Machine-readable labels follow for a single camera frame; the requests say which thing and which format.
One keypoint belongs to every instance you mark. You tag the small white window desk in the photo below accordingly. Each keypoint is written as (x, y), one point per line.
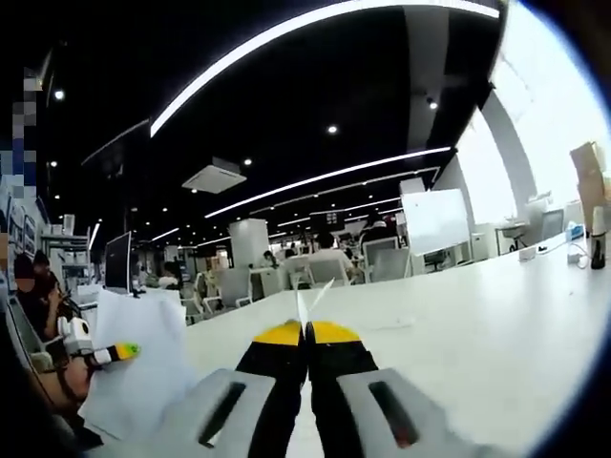
(508, 236)

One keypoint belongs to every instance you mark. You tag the black bottle with white cap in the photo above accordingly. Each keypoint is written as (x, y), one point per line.
(598, 248)

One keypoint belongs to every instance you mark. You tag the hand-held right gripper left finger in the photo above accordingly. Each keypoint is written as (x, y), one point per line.
(267, 381)

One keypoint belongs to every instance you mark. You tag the wide ceiling light strip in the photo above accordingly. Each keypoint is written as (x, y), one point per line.
(286, 47)

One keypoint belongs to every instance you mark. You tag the white office chair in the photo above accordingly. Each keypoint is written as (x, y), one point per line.
(315, 269)
(236, 288)
(386, 260)

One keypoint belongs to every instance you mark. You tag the small desk monitor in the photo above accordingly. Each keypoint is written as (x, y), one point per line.
(118, 262)

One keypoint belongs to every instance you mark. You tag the blue and white wall poster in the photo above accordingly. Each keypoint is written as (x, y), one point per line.
(28, 229)

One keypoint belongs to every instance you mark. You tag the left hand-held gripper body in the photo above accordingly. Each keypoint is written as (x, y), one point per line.
(78, 339)

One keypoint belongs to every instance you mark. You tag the ceiling air conditioner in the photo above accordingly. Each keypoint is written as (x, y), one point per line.
(215, 174)

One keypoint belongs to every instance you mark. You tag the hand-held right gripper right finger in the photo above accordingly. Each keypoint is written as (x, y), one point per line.
(343, 381)

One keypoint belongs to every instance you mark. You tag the white charger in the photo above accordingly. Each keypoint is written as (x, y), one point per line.
(578, 260)

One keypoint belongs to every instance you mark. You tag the thin ceiling light strip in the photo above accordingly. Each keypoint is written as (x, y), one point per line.
(334, 176)

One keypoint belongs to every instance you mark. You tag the light blue tissue box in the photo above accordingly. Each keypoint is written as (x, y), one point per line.
(574, 230)

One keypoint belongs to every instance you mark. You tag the small white box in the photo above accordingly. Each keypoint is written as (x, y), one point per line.
(532, 253)

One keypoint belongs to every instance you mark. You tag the narrow bright window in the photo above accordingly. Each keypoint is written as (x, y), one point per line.
(482, 181)

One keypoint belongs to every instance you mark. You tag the white cloth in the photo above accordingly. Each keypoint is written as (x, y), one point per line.
(138, 334)

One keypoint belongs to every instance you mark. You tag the brown cardboard box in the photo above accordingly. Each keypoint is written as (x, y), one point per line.
(589, 162)
(596, 200)

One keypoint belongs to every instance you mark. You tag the person's left hand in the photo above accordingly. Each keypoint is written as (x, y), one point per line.
(76, 381)

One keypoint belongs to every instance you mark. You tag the whiteboard on stand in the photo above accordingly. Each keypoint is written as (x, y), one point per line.
(434, 219)

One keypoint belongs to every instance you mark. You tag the white shelf unit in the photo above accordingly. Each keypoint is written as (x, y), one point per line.
(67, 243)

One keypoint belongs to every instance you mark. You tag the wide bright window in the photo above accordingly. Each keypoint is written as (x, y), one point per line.
(549, 95)

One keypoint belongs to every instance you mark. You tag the white pillar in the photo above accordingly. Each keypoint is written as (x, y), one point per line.
(248, 241)

